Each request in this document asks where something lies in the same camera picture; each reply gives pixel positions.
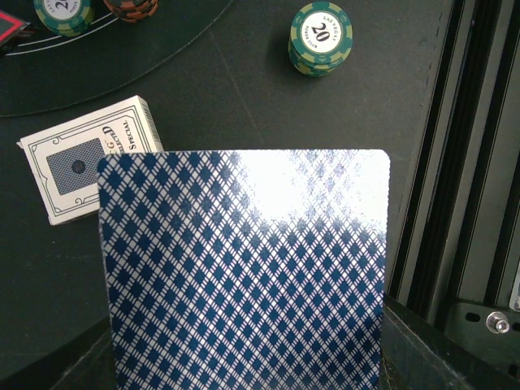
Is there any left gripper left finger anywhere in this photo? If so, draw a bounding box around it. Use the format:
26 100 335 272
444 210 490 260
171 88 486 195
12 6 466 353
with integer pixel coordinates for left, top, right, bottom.
1 318 115 389

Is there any blue patterned card deck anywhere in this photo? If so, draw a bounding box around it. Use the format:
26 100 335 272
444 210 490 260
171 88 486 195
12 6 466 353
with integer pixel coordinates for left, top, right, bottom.
97 149 390 389

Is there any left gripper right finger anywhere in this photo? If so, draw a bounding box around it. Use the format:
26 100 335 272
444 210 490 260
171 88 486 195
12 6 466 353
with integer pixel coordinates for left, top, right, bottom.
379 296 519 389

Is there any brown chip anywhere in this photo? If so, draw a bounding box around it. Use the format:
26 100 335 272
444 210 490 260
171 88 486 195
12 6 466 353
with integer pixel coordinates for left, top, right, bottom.
104 0 158 23

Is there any green poker chip stack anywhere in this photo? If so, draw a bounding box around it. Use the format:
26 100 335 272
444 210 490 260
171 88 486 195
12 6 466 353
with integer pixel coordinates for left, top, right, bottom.
288 2 353 77

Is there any white playing card box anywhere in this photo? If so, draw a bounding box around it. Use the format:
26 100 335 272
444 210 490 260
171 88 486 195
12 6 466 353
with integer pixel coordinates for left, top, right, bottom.
18 95 163 226

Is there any red triangular all-in marker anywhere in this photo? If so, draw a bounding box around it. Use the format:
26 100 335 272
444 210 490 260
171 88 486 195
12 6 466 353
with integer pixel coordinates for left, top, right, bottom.
1 11 29 55

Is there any round black poker mat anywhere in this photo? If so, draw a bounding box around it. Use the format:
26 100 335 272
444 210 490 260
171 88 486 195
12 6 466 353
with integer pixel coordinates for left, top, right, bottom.
1 1 231 117

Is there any black aluminium mounting rail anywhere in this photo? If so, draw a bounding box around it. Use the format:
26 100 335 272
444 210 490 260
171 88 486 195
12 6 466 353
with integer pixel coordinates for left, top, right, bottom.
385 0 520 379

